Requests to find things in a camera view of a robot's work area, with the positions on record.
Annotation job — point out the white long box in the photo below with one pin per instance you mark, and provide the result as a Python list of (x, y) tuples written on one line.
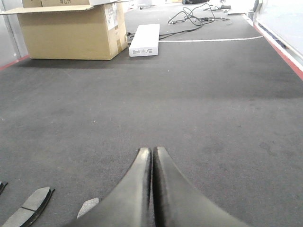
[(145, 41)]

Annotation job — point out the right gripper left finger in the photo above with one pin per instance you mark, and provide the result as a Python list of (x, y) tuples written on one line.
[(127, 205)]

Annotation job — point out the white conveyor side frame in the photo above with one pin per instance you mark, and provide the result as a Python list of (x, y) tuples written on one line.
[(281, 23)]

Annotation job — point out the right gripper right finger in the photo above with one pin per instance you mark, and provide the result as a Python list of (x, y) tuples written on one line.
[(178, 203)]

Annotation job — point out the cardboard box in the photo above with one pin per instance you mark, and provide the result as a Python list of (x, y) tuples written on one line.
[(95, 31)]

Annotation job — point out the dark brake pad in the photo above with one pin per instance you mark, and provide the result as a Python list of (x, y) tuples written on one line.
[(31, 209), (87, 206)]

